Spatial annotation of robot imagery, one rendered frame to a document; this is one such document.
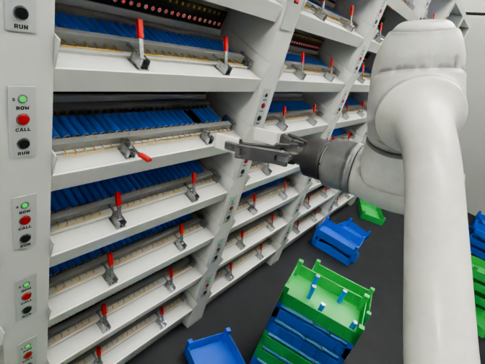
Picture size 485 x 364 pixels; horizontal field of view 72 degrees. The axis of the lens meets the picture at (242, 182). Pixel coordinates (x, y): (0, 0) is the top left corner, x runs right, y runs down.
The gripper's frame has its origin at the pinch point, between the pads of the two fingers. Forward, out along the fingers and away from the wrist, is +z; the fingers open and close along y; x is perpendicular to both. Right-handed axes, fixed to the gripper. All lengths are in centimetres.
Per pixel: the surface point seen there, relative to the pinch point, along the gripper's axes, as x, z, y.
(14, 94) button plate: 6.9, 17.0, -36.1
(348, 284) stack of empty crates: -83, -9, 92
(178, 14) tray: 25.2, 30.8, 9.3
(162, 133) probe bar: -4.4, 24.6, -0.5
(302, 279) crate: -67, 1, 56
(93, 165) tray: -8.2, 21.3, -21.3
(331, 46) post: 26, 26, 100
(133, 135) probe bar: -3.9, 24.5, -9.3
